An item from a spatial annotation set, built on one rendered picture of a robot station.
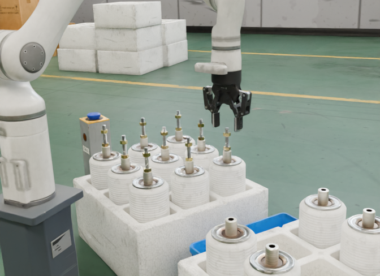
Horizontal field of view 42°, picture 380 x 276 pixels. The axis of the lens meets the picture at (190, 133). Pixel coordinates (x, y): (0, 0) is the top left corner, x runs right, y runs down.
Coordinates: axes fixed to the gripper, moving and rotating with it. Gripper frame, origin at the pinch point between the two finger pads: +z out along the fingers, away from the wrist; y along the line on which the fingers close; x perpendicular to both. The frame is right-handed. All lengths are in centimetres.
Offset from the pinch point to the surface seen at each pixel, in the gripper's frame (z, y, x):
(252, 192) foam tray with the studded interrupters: 17.3, -7.5, -0.7
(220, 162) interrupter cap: 9.8, 0.4, 2.5
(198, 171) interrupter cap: 10.0, 1.2, 10.1
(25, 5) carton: -16, 357, -162
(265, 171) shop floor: 35, 23, -54
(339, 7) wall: 2, 193, -472
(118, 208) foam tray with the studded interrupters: 17.3, 12.8, 27.0
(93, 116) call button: 2.6, 42.9, 9.1
